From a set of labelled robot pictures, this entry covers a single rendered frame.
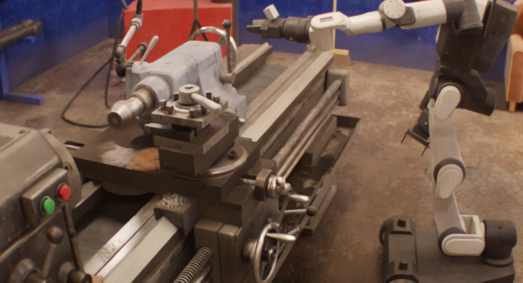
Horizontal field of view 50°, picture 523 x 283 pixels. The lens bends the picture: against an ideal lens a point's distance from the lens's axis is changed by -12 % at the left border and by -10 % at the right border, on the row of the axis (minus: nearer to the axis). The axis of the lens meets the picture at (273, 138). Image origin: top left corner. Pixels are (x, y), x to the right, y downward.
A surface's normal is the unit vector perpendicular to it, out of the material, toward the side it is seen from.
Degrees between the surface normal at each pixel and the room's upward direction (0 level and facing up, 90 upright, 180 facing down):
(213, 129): 0
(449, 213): 90
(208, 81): 73
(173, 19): 90
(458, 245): 90
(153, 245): 36
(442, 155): 90
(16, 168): 45
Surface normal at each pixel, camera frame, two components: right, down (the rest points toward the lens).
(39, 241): 0.94, 0.14
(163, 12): 0.00, 0.42
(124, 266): 0.55, -0.65
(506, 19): -0.44, 0.32
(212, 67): 0.91, -0.08
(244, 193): 0.00, -0.91
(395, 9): -0.02, 0.11
